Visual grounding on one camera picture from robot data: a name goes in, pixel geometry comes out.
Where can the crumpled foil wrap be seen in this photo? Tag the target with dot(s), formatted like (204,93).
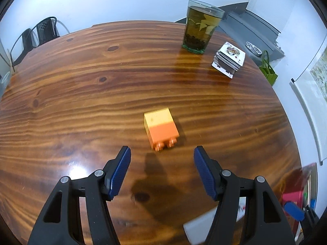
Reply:
(255,48)

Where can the green gift bag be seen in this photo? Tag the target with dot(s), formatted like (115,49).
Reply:
(268,72)

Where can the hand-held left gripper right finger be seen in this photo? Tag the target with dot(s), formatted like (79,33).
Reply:
(204,173)

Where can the grey staircase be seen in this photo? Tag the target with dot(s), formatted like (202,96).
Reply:
(255,25)

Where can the glass of green tea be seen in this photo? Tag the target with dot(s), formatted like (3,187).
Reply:
(201,28)

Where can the wooden desktop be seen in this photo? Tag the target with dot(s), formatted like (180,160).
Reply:
(102,94)

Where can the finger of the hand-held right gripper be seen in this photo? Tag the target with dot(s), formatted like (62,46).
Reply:
(293,209)

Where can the orange and yellow toy brick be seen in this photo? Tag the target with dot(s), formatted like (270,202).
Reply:
(161,130)

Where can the deck of playing cards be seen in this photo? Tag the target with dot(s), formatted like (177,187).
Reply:
(230,53)

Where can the single playing card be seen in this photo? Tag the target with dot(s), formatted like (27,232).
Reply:
(227,74)

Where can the hanging scroll painting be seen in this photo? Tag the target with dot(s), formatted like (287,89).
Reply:
(319,74)

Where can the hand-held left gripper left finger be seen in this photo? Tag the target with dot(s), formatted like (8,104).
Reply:
(120,173)

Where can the pink tin box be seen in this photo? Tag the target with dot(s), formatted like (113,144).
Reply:
(296,191)

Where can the white flat object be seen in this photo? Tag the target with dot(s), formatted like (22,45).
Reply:
(196,229)

